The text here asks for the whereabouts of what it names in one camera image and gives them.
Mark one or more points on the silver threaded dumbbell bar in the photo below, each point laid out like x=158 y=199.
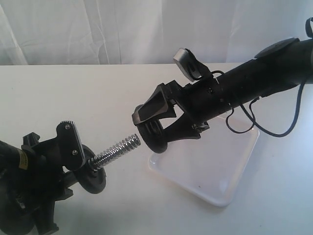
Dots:
x=114 y=152

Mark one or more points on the white backdrop curtain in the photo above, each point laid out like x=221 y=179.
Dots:
x=63 y=32

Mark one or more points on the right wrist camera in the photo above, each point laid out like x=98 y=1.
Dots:
x=191 y=68

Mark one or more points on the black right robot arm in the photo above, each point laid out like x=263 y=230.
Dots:
x=279 y=67

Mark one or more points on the white rectangular plastic tray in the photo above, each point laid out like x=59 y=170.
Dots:
x=210 y=167

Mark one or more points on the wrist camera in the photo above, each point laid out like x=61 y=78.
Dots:
x=70 y=146
x=191 y=68

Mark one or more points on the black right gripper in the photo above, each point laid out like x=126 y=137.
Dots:
x=198 y=102

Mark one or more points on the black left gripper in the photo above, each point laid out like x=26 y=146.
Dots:
x=41 y=182

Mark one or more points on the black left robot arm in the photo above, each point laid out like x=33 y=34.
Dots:
x=11 y=222

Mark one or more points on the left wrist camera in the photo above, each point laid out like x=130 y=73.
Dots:
x=70 y=146

